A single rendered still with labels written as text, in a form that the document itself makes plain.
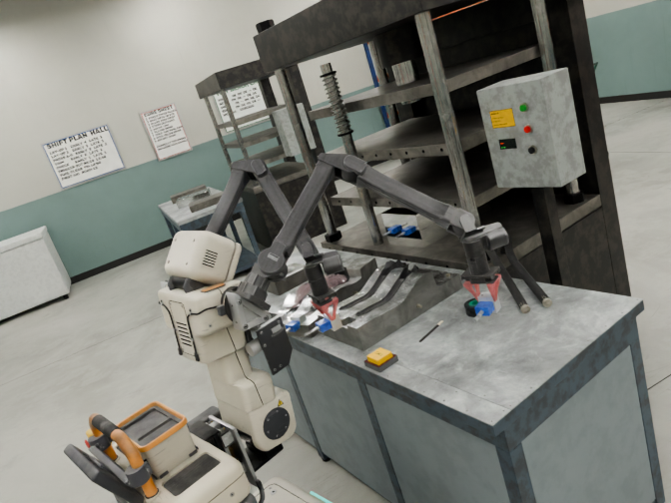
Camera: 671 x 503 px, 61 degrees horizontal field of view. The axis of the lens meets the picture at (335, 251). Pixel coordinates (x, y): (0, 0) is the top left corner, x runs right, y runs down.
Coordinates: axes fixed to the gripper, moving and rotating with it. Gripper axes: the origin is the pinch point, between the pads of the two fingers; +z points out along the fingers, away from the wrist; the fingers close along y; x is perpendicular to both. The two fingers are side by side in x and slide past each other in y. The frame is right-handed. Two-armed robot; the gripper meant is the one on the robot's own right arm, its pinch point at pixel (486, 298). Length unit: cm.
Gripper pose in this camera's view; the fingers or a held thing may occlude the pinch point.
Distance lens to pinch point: 177.3
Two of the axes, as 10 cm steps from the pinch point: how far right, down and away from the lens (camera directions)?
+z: 3.0, 9.1, 2.9
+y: -7.6, 0.5, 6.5
